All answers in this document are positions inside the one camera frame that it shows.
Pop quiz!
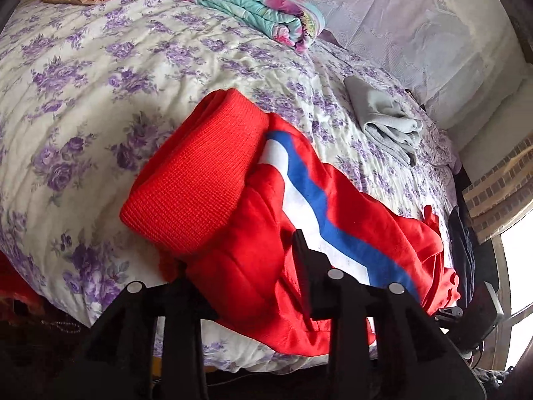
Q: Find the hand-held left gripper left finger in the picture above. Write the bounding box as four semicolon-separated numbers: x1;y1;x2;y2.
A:
53;262;219;400

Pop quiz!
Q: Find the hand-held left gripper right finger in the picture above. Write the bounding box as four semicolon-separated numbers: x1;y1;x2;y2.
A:
291;229;488;400

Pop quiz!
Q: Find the red striped jacket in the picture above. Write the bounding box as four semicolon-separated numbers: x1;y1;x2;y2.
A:
120;88;461;358

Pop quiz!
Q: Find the dark cloth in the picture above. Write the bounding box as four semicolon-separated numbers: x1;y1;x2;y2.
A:
447;206;476;313

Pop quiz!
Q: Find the red cloth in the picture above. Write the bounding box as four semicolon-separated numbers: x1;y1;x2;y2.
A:
0;252;46;326

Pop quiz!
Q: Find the folded grey cloth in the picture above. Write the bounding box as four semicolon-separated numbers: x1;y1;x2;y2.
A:
344;75;424;168

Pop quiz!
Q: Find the purple floral bed quilt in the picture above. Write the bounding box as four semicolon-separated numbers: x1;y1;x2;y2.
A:
0;0;459;373

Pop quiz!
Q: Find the lavender pillow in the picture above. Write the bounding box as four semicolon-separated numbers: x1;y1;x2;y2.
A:
217;0;521;130

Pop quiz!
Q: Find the folded teal floral blanket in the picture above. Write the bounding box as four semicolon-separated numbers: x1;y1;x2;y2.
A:
171;0;326;53

